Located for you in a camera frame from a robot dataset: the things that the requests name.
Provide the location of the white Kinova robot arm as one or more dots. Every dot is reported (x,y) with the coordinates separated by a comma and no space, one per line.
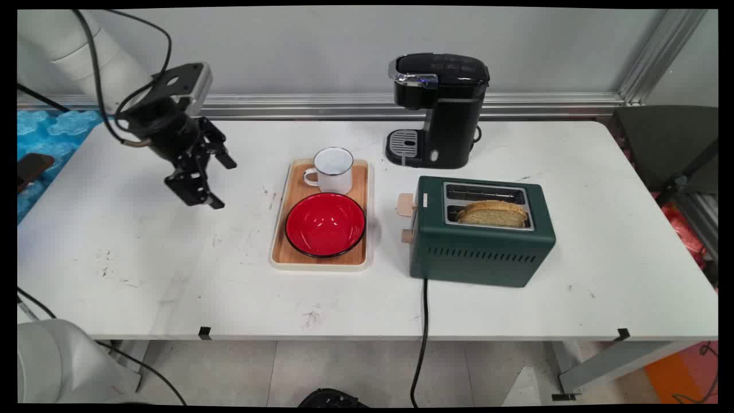
(86,54)

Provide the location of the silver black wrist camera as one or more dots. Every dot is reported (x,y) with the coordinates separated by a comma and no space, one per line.
(184,86)

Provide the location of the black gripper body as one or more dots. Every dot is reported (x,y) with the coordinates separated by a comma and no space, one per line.
(163,129)

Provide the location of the green two-slot toaster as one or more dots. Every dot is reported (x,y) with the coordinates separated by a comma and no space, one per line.
(479,241)

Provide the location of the red plastic bag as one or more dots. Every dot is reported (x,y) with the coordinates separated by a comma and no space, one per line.
(683,229)

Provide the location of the wooden tray with cream rim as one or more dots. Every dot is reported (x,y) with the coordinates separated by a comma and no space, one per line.
(321,215)

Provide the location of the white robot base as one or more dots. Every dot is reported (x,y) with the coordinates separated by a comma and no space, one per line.
(63,364)

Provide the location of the black object on floor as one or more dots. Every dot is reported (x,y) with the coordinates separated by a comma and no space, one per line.
(331,398)

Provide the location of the dark brown object on mat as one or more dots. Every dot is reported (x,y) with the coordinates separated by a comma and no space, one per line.
(33,169)

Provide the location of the aluminium frame rail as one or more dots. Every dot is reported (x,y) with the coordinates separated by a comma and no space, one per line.
(367,105)

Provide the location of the red bowl with black rim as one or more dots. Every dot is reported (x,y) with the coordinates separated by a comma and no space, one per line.
(325,223)

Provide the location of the aluminium frame post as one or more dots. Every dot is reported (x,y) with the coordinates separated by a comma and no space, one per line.
(659,54)

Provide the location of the white enamel mug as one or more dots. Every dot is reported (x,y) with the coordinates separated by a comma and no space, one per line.
(332,171)

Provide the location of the toast bread slice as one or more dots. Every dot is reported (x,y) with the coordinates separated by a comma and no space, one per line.
(493,213)

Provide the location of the grey table leg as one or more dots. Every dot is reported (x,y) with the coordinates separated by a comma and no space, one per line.
(616,361)

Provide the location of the black coffee machine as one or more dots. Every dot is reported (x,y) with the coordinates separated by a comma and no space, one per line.
(441,109)

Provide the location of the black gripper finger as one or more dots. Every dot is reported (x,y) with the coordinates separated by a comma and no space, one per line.
(192,183)
(213,143)

